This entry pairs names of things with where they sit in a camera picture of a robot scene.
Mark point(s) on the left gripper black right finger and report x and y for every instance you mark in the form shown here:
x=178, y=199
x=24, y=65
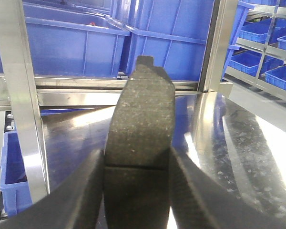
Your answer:
x=217, y=200

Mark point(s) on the blue crate under table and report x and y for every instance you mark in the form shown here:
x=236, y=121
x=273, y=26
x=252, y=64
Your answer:
x=13, y=181

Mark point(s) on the steel shelf rack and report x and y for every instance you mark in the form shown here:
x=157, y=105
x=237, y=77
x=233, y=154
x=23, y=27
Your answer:
x=262, y=60

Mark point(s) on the grey brake pad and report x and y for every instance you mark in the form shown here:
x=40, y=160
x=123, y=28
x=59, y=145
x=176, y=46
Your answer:
x=136, y=193

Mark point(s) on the right blue plastic crate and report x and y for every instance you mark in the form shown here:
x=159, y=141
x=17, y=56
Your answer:
x=173, y=32

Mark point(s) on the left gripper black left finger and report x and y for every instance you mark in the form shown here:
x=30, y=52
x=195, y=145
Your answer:
x=74, y=204

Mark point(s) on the steel table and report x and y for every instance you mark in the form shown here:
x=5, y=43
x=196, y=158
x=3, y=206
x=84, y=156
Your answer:
x=239, y=150

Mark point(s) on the left blue plastic crate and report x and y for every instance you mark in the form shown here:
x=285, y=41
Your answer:
x=46, y=40

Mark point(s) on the stainless steel roller rack frame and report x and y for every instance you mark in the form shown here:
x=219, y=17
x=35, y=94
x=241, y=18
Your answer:
x=24, y=93

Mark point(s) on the blue plastic crate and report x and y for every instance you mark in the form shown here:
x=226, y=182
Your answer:
x=173, y=32
x=46, y=40

